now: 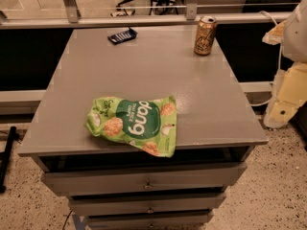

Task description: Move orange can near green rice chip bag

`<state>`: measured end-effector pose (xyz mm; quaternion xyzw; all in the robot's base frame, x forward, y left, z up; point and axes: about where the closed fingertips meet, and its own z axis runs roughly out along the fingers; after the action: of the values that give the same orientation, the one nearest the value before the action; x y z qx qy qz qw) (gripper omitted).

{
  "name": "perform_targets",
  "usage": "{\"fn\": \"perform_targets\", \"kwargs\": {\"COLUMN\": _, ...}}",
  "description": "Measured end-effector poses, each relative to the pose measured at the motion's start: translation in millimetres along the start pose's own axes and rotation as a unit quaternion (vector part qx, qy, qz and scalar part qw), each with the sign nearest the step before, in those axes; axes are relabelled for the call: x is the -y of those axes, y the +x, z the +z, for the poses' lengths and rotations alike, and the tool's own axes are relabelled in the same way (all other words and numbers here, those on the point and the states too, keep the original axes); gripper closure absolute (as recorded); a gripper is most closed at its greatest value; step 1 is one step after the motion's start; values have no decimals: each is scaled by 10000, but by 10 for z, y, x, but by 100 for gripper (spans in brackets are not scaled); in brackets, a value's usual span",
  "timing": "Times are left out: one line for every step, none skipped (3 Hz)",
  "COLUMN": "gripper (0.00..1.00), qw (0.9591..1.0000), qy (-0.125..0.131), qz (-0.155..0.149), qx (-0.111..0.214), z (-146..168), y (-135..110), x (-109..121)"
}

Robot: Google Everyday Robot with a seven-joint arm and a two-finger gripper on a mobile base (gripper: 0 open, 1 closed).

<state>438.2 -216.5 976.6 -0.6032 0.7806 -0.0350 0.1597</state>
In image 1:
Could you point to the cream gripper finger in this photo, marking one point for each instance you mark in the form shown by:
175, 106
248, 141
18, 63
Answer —
278, 114

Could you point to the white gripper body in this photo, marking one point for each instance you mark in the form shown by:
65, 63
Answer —
295, 37

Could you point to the orange soda can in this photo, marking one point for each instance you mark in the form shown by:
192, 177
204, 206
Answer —
205, 35

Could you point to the green rice chip bag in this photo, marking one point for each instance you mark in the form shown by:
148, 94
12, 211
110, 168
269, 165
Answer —
150, 126

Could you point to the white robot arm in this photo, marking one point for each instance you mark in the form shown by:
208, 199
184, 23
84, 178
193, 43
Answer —
293, 39

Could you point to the dark blue snack packet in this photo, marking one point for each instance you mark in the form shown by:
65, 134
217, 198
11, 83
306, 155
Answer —
128, 35

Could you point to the grey drawer cabinet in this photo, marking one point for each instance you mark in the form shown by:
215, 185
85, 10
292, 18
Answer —
116, 186

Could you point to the black stand leg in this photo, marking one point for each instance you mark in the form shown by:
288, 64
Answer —
5, 157

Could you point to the metal railing frame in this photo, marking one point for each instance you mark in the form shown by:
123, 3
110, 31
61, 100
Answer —
31, 14

